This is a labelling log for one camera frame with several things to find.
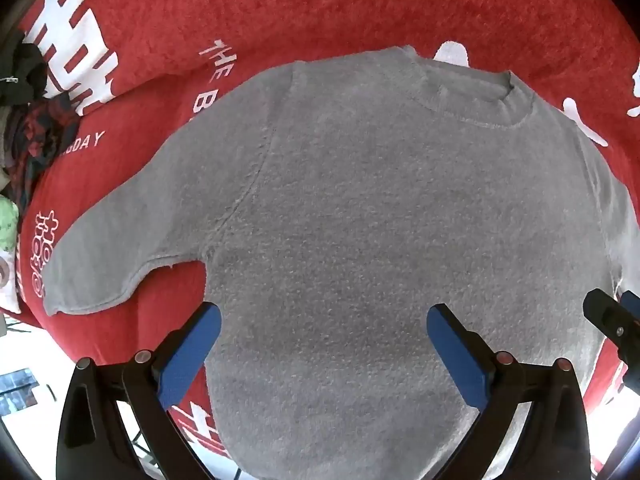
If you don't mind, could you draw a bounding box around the grey knit sweater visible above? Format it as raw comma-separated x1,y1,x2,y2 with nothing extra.
42,45,634,480

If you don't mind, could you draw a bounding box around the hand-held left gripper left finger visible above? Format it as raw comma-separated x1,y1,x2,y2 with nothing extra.
56,301,223,480

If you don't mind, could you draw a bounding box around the red printed blanket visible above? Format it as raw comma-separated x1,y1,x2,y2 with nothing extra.
12,0,640,467

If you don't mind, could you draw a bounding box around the black cloth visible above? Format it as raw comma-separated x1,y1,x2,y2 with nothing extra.
4,32,50,107

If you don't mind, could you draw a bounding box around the light green cloth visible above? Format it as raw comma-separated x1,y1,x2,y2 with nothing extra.
0,195,21,252

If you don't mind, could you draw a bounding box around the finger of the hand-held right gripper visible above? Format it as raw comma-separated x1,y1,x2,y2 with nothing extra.
583,287,640,395

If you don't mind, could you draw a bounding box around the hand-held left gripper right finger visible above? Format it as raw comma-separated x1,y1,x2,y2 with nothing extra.
426,303,594,480

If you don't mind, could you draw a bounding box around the white patterned cloth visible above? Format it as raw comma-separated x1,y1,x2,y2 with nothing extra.
0,250,24,317

